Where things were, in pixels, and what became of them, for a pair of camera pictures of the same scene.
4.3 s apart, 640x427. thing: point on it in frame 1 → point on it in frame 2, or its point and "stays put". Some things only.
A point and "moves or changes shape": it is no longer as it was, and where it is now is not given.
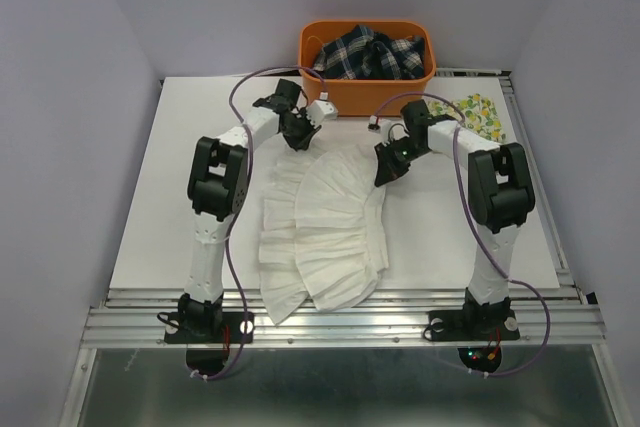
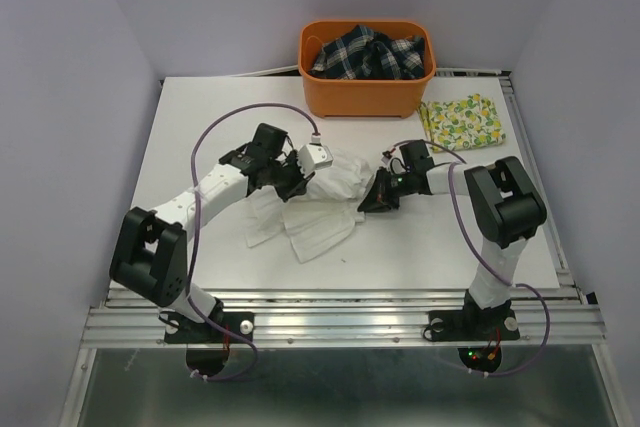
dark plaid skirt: [359, 53] stays put
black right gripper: [387, 167] → [378, 197]
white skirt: [323, 233] moves or changes shape
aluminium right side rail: [566, 287] stays put
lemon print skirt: [480, 115] stays put
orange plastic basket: [374, 96] stays put
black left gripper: [303, 141] → [300, 182]
